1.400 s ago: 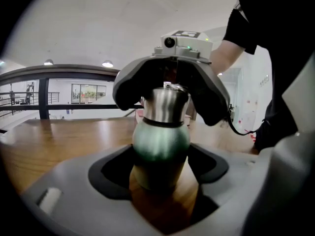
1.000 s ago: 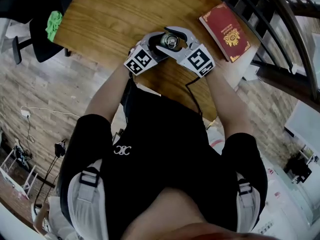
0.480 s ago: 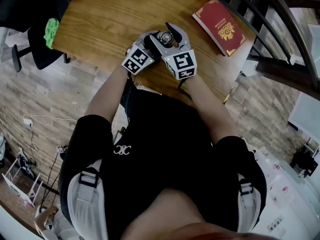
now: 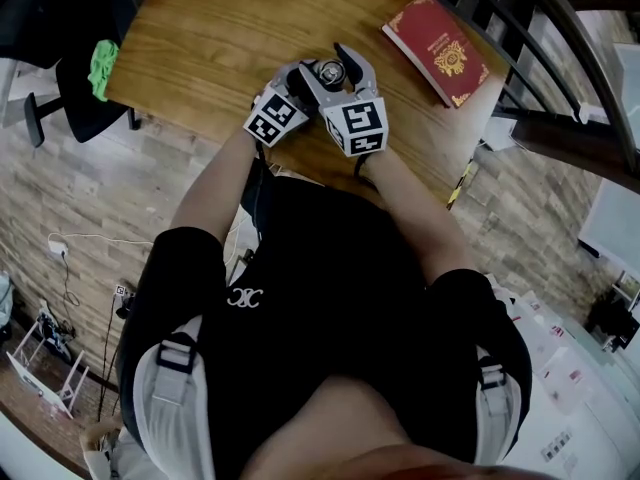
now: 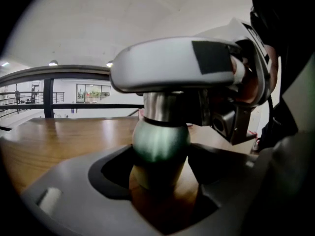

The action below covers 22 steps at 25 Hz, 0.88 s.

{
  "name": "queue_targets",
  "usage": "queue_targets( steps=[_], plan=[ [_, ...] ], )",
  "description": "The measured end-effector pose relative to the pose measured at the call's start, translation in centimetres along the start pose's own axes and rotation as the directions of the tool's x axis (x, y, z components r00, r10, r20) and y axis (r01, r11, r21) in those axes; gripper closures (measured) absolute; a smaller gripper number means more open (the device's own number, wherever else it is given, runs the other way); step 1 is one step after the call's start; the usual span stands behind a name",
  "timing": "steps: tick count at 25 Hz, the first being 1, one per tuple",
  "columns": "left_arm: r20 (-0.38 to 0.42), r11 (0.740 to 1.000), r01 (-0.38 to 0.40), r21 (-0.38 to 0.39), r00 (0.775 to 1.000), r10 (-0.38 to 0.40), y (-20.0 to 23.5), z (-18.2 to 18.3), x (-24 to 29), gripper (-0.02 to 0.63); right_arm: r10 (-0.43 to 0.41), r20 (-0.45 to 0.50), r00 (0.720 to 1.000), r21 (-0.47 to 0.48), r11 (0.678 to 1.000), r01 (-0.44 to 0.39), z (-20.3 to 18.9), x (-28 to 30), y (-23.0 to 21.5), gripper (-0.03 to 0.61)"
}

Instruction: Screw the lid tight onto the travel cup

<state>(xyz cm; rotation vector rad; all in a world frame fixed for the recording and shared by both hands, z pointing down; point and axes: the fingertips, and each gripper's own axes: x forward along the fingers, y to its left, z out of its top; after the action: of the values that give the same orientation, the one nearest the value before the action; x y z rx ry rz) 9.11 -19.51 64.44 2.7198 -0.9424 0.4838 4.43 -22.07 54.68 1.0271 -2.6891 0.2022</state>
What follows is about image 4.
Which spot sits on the white metal rack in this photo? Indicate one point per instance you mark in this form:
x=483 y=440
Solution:
x=45 y=378

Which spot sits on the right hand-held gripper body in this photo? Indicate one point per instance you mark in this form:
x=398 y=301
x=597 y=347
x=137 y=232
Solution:
x=357 y=125

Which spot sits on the black mesh office chair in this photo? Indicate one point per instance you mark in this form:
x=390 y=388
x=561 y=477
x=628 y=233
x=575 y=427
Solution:
x=65 y=8

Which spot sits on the dark wooden post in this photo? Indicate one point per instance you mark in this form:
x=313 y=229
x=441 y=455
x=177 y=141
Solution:
x=575 y=150

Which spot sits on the person's right forearm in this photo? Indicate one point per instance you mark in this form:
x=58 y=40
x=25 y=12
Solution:
x=420 y=223

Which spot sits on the red hardcover book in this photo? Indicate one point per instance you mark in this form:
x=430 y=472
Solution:
x=440 y=48

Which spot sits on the person's chin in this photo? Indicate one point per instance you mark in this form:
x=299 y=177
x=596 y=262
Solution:
x=360 y=428

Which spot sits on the white cabinet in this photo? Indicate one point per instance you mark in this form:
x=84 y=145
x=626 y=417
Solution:
x=600 y=418

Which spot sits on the person's black shirt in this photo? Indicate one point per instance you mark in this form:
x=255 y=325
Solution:
x=325 y=278

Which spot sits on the yellow black hazard tape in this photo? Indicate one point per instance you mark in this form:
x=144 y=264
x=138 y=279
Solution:
x=461 y=180

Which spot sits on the silver metal can top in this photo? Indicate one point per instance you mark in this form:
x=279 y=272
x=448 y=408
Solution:
x=331 y=72

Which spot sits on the white adapter box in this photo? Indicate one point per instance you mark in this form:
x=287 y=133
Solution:
x=500 y=133

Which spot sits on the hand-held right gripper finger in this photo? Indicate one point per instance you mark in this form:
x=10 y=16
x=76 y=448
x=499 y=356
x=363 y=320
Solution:
x=312 y=85
x=367 y=75

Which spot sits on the white board partition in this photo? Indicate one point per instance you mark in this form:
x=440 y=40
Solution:
x=615 y=218

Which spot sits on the person's left forearm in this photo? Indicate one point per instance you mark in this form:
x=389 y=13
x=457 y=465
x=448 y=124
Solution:
x=215 y=193

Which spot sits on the white wall charger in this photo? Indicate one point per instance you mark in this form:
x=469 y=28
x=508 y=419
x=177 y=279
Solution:
x=58 y=248

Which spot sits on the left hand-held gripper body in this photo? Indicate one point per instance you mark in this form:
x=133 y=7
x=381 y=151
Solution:
x=272 y=115

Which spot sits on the green cloth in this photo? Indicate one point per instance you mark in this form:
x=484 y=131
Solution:
x=102 y=70

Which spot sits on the black boxy device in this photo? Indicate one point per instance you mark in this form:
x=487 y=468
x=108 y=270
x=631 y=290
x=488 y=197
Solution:
x=612 y=320

